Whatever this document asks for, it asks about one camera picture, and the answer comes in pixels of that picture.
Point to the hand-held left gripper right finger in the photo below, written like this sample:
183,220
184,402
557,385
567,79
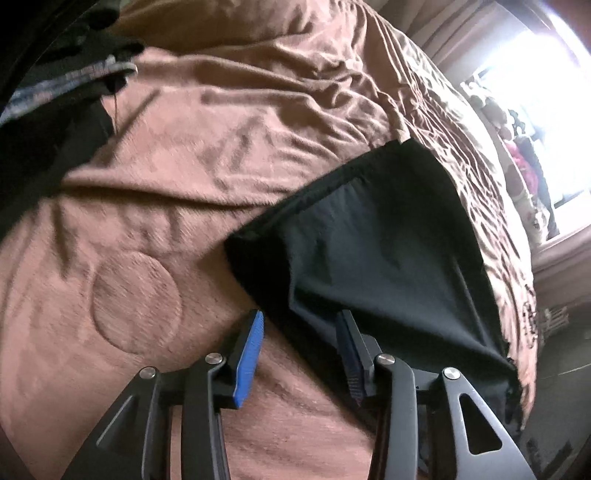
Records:
346,350

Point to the bright window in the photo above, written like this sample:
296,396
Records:
554,92

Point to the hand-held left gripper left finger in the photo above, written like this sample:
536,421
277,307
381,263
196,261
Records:
251,350

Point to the dark plaid cloth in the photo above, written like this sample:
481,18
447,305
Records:
78,76

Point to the black pants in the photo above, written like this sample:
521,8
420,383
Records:
378,240

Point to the pile of clothes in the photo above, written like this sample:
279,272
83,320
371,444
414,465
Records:
521,157

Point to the brown bed blanket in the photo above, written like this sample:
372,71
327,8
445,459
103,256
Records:
184,184

